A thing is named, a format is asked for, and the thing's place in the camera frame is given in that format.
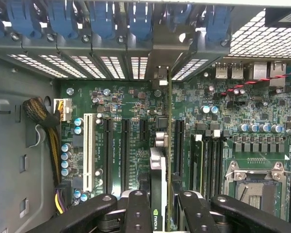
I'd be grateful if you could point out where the short black expansion slot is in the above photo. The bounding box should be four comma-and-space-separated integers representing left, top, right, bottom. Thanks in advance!
139, 118, 148, 143

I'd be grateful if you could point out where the long black expansion slot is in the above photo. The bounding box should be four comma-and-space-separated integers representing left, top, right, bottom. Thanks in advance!
120, 118, 131, 193
103, 117, 114, 195
175, 118, 186, 182

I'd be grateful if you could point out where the metal rear port block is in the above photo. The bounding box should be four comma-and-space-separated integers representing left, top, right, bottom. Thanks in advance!
231, 62, 244, 79
214, 62, 228, 79
269, 61, 287, 87
248, 62, 269, 81

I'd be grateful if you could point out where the vented metal slot cover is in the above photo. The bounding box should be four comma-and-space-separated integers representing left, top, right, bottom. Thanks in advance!
37, 53, 88, 79
129, 56, 149, 81
98, 55, 126, 80
6, 53, 69, 79
69, 55, 107, 80
171, 58, 210, 81

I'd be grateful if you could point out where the braided black yellow power cable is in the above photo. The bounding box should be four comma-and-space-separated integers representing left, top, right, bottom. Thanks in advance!
22, 96, 69, 215

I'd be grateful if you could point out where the green motherboard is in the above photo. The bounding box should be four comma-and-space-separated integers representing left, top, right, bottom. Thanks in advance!
59, 70, 291, 224

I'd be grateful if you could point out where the white expansion slot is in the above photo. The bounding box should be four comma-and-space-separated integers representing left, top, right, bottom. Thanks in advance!
83, 113, 96, 193

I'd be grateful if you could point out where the open black PC case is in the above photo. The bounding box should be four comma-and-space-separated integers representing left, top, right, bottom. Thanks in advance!
0, 0, 291, 233

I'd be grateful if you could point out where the red black twisted wire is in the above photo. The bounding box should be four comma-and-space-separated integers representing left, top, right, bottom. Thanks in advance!
220, 69, 291, 97

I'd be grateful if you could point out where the CPU socket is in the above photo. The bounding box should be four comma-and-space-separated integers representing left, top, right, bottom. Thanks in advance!
223, 160, 291, 222

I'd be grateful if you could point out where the green RAM stick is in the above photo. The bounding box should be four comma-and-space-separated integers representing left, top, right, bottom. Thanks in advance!
190, 134, 205, 195

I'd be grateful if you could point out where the white power connector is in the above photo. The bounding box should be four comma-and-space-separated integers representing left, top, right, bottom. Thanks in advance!
53, 98, 73, 123

